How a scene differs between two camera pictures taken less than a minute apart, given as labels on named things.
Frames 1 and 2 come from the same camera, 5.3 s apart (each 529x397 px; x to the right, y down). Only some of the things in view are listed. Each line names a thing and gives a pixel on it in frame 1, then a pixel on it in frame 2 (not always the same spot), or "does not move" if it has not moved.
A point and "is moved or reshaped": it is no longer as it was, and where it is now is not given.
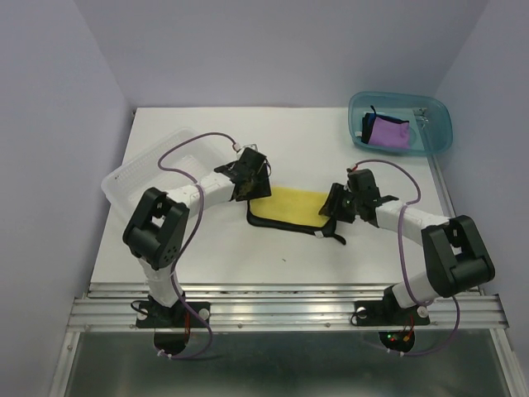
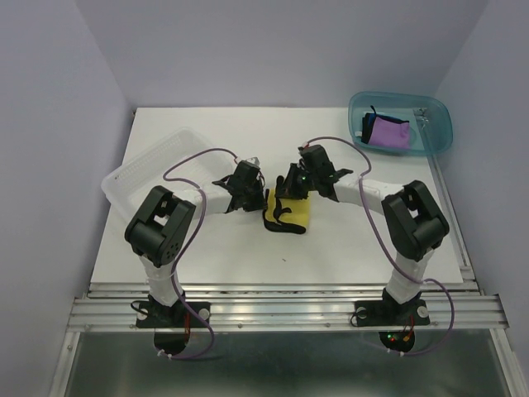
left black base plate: (154, 314) does not move
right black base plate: (388, 312) does not move
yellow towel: (293, 209) is moved or reshaped
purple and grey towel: (389, 131) does not move
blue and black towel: (368, 121) does not move
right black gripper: (335, 192) -> (287, 189)
